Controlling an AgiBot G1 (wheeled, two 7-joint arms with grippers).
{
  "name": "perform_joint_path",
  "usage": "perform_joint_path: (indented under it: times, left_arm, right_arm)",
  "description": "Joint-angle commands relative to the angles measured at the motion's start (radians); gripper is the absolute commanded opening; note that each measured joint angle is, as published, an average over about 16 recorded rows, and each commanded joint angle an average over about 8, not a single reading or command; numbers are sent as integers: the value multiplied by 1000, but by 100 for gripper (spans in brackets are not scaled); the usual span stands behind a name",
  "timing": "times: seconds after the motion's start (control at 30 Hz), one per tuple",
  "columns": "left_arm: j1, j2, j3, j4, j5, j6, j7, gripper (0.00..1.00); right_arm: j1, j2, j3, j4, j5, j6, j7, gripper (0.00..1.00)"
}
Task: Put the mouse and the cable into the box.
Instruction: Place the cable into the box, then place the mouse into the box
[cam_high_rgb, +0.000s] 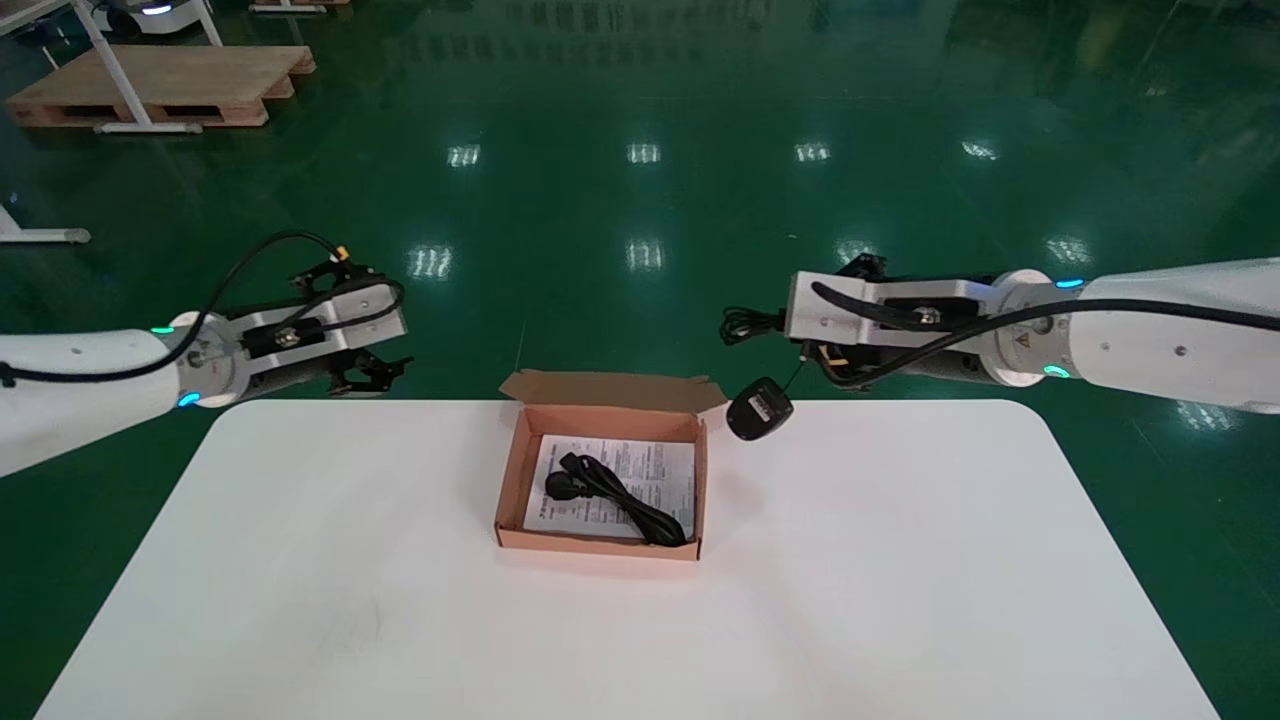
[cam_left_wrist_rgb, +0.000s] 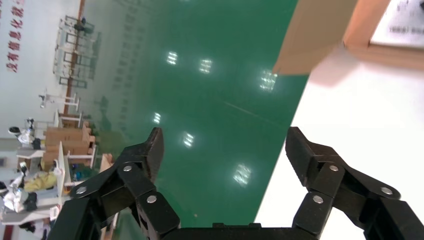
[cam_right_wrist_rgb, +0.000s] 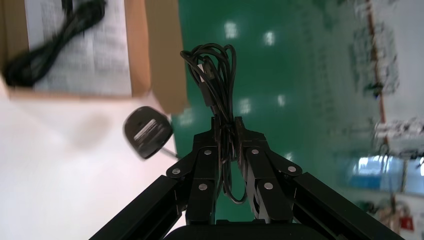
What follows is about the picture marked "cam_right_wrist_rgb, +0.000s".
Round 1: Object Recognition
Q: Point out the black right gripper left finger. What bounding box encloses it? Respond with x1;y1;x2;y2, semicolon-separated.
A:
88;115;222;240

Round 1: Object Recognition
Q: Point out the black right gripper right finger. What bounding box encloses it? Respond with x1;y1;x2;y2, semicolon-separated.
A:
233;115;406;240

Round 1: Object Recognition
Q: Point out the black USB cable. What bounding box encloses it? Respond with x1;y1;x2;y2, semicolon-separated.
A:
122;42;248;205

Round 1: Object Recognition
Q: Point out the thick black power cable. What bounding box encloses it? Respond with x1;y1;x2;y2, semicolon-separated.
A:
1;0;108;89

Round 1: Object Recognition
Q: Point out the brown cardboard storage box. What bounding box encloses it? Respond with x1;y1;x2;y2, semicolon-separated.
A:
0;0;190;116

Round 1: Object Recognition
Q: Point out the white printed instruction sheet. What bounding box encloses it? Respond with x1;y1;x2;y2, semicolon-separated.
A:
24;0;133;97

